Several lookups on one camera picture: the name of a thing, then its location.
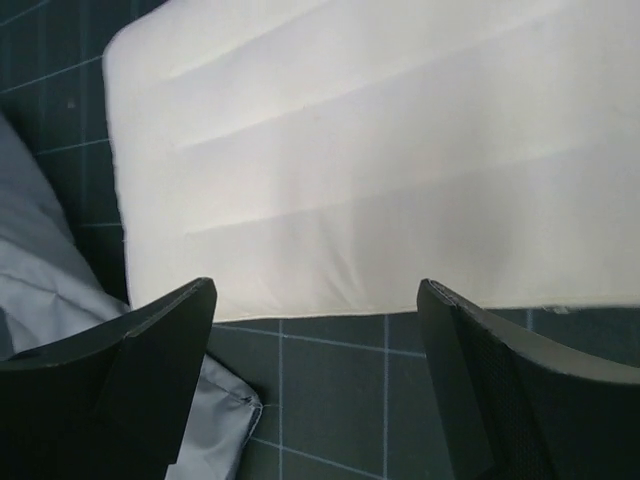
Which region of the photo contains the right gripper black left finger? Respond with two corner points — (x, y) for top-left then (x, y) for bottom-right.
(1, 278), (217, 479)

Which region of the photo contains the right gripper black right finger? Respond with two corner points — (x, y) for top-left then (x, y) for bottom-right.
(417, 279), (639, 479)

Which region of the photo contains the grey fabric pillowcase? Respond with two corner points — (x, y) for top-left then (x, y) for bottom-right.
(1, 122), (262, 479)

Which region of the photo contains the cream white pillow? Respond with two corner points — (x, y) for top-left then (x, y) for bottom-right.
(103, 1), (639, 321)

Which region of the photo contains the black gridded cutting mat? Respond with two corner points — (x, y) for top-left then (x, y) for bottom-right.
(1, 1), (639, 479)

